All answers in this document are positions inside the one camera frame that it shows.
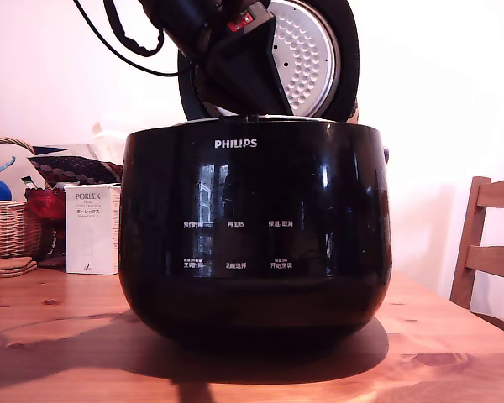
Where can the blue stick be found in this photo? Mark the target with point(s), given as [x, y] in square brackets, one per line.
[2, 165]

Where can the cork coaster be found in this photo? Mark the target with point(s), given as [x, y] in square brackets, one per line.
[6, 261]
[8, 273]

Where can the white Porlex box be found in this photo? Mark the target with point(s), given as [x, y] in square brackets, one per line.
[91, 235]

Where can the wicker basket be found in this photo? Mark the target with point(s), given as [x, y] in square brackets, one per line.
[8, 226]

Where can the rice cooker lid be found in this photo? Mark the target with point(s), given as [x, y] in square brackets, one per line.
[319, 54]

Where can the dotted patterned cloth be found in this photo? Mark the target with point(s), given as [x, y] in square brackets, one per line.
[77, 168]

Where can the purple knob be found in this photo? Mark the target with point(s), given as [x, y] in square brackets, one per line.
[386, 154]

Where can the wooden chair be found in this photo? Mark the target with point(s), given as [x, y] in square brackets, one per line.
[500, 256]

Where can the black Philips rice cooker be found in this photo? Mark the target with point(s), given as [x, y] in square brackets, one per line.
[252, 189]

